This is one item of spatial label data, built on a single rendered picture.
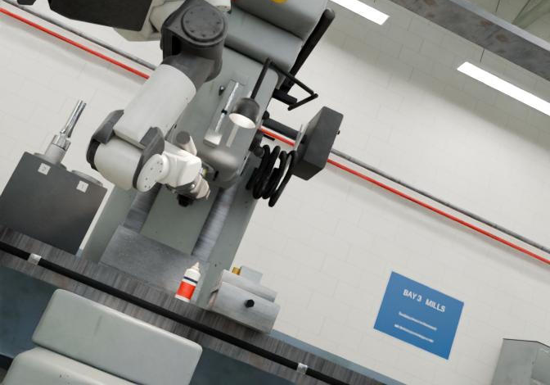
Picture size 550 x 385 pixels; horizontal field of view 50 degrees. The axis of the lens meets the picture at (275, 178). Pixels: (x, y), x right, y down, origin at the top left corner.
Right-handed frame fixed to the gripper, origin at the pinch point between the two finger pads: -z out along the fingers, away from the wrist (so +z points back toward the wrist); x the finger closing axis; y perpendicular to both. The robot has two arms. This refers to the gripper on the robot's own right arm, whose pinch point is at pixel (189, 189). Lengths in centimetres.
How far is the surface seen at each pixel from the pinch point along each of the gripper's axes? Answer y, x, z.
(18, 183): 17.4, 34.8, 17.2
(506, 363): -54, -246, -472
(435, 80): -325, -88, -458
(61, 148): 4.3, 32.1, 11.8
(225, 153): -10.9, -6.9, 7.5
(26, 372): 51, 1, 44
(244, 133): -18.1, -9.2, 6.9
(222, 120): -17.4, -3.7, 12.3
